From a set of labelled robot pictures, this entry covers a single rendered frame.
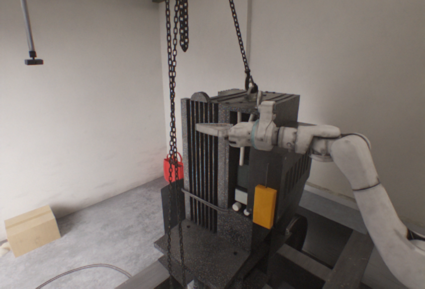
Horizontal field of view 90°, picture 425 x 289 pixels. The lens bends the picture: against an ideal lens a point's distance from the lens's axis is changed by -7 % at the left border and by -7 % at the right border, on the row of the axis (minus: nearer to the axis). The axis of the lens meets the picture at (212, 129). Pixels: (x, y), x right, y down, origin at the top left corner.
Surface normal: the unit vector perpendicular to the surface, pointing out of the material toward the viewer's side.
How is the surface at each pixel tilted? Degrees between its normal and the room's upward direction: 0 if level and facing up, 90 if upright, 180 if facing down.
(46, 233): 90
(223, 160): 90
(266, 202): 90
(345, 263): 0
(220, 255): 0
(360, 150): 59
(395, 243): 65
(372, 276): 90
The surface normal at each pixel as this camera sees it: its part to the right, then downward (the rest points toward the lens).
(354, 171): -0.74, 0.32
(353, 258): 0.00, -0.95
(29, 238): 0.72, 0.21
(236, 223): -0.61, 0.24
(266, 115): -0.45, 0.11
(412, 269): -0.70, 0.00
